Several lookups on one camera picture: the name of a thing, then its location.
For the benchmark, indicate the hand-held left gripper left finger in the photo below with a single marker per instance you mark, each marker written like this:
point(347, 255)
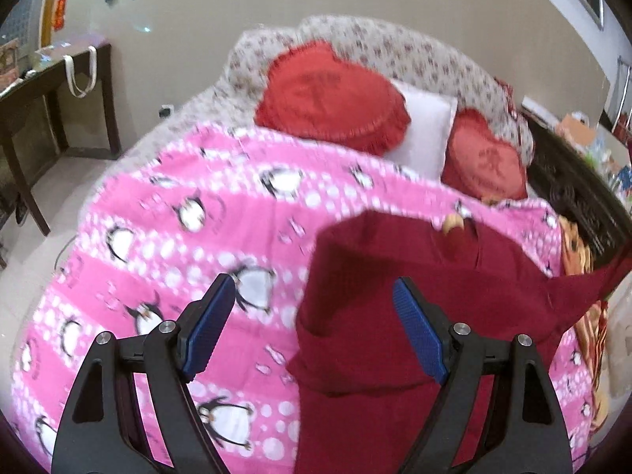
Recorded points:
point(207, 331)

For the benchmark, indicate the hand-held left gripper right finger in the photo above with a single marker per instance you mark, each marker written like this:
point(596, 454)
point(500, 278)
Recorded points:
point(419, 331)

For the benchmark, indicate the dark red garment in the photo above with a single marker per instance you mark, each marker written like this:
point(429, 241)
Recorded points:
point(370, 281)

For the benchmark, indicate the pink penguin print blanket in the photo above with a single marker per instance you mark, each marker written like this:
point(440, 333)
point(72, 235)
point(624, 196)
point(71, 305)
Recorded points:
point(148, 256)

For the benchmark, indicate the orange cartoon blanket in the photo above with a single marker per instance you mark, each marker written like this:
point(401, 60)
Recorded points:
point(575, 252)

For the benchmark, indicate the red heart-shaped pillow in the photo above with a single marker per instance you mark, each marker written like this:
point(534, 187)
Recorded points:
point(326, 98)
point(484, 158)

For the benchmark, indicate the white square pillow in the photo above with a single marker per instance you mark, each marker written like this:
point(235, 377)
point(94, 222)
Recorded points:
point(429, 123)

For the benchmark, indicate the floral bedspread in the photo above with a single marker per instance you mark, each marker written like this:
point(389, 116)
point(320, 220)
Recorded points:
point(395, 54)

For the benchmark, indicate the dark wooden table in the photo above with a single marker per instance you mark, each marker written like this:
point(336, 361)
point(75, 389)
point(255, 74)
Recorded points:
point(29, 89)

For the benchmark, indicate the grey roller shutter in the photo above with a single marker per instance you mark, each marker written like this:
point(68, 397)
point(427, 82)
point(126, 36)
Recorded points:
point(24, 15)

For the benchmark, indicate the white wall socket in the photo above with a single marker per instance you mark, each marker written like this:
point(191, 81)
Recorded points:
point(167, 110)

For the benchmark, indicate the metal chair frame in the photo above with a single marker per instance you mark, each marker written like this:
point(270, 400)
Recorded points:
point(623, 89)

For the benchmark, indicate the red wall sticker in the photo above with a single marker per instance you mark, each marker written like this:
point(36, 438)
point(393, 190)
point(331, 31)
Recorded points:
point(60, 12)

